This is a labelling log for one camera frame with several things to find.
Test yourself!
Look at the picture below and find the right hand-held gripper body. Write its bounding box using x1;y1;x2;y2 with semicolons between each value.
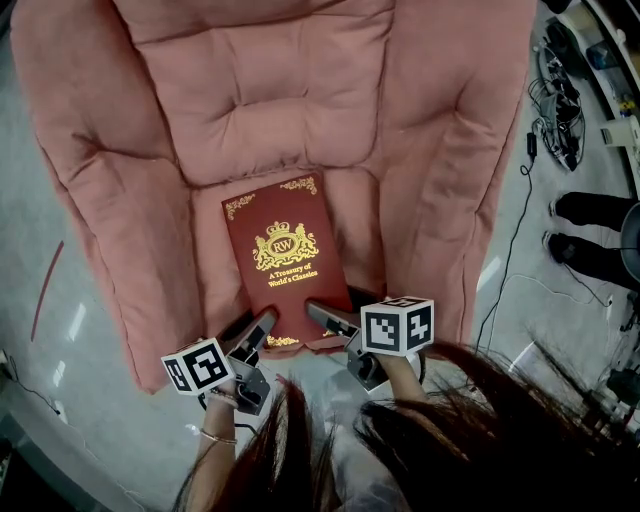
343;296;435;394

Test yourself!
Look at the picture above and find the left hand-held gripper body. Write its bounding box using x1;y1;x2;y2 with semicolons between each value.
160;337;274;417

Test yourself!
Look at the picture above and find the dark red gold-printed book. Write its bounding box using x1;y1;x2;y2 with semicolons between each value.
221;172;355;350

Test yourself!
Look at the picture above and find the pink cushioned seat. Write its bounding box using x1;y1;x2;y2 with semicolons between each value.
9;0;539;396

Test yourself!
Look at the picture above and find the person's left forearm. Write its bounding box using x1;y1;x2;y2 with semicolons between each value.
191;382;239;484

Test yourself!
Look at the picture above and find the person's right forearm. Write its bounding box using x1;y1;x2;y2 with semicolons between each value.
382;352;427;404

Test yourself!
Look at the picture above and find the red floor tape strip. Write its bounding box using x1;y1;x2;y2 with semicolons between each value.
30;240;65;344

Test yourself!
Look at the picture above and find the black round stand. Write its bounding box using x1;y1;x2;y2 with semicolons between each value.
618;202;640;291

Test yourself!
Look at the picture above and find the white box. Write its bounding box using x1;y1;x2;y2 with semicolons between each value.
601;116;640;147

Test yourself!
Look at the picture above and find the black bag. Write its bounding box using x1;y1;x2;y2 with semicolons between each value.
543;18;587;79

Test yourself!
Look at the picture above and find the white workbench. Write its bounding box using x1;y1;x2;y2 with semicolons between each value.
582;0;640;194

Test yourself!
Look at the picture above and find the long black cable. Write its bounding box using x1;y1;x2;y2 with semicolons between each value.
473;154;536;351

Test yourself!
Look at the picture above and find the thin white cable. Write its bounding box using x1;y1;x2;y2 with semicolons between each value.
503;273;615;307

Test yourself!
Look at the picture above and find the black floor cable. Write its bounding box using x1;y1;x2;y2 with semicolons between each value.
0;349;64;417

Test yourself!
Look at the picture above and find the tangle of black cables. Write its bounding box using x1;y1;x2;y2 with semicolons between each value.
528;42;587;172

